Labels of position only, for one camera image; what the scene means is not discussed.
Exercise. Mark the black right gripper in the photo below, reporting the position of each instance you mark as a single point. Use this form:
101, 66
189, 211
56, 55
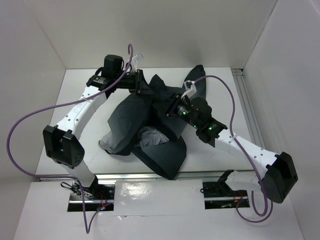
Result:
176, 100

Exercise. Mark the aluminium side rail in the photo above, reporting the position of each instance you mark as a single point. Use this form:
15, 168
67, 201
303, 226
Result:
247, 108

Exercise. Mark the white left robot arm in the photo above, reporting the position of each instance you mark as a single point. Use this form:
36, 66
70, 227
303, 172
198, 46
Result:
62, 141

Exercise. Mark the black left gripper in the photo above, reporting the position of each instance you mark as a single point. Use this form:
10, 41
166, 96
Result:
140, 85

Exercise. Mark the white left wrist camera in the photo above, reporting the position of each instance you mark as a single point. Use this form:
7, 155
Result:
135, 62

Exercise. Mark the dark navy jacket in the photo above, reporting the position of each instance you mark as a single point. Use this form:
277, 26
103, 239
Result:
136, 128

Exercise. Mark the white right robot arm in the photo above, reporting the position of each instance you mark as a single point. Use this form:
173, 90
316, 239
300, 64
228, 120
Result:
275, 173

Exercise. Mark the aluminium front rail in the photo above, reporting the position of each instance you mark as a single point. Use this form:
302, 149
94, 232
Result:
153, 176

